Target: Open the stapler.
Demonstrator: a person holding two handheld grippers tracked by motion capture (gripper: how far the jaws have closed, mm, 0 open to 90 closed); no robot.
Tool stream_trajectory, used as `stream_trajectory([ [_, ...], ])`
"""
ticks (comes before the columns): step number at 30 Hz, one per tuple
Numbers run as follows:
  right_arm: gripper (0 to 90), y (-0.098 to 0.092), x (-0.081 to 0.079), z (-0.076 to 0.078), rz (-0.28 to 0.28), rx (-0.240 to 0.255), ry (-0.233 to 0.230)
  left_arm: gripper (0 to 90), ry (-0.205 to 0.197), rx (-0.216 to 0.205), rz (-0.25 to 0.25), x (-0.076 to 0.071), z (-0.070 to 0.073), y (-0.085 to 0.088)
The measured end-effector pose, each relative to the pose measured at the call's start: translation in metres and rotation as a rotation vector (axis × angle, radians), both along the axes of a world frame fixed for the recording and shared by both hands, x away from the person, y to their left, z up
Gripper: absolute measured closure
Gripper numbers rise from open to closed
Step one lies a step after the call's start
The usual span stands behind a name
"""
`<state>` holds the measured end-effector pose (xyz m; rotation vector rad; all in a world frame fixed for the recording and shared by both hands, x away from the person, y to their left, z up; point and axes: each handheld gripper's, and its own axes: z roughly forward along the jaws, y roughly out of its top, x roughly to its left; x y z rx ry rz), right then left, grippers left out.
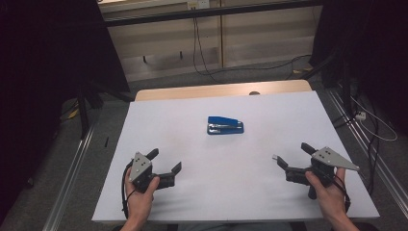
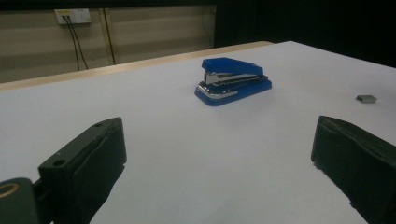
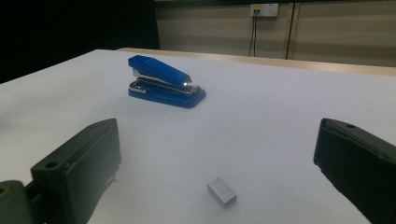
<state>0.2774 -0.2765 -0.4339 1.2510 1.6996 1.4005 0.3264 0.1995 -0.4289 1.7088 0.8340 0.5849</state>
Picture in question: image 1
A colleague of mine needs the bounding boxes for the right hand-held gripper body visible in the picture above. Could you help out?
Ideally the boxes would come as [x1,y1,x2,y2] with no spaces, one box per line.
[284,146,361,200]

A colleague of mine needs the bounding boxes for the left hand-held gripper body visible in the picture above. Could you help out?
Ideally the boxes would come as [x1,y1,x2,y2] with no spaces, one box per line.
[128,151,176,194]

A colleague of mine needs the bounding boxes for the blue stapler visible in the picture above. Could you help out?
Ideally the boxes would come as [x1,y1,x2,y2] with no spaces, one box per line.
[206,115,245,136]

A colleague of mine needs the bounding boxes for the person's left hand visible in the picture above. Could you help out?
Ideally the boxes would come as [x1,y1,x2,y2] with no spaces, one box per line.
[124,174,161,223]

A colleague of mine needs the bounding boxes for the person's right hand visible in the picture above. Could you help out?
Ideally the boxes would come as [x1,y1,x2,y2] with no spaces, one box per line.
[304,167,350,223]

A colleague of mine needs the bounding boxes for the black metal stand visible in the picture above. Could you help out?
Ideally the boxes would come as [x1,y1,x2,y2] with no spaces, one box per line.
[76,81,136,140]
[301,47,355,118]

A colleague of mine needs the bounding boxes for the light wooden table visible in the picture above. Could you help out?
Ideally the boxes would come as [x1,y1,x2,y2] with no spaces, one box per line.
[134,79,314,102]

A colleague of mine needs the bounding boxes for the beige wooden cabinet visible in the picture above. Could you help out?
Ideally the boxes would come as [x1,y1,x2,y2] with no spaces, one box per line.
[97,0,323,84]

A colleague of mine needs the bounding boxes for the black curtain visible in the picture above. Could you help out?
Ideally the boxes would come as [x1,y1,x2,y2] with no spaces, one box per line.
[0,0,131,222]
[309,0,408,136]

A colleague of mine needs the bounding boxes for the black horizontal bar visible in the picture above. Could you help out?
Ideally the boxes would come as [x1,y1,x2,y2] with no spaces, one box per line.
[102,0,323,28]

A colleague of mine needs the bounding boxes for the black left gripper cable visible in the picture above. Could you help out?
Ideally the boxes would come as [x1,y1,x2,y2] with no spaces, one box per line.
[120,160,136,219]

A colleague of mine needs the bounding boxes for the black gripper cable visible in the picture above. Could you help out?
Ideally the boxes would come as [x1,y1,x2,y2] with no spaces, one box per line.
[331,174,352,214]
[120,160,136,219]

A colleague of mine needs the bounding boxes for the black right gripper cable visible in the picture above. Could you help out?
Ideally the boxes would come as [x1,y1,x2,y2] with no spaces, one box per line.
[331,174,352,214]

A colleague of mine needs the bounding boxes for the aluminium floor rail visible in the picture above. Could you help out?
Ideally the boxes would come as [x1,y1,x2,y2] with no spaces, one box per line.
[325,88,408,211]
[41,123,97,231]

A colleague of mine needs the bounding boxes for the black floor cable bundle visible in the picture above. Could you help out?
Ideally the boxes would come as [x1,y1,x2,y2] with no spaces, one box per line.
[332,104,382,195]

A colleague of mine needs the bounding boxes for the white cable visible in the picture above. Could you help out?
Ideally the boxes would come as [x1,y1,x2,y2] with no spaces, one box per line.
[349,95,398,142]

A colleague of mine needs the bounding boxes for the long black floor cable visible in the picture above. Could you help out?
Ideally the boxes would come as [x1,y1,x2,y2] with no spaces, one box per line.
[208,53,313,81]

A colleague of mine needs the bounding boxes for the black hanging cable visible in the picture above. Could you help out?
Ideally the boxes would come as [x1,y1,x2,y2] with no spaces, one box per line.
[191,9,222,84]

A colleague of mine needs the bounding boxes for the white wall socket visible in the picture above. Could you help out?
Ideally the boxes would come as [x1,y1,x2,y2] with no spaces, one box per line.
[187,0,211,11]

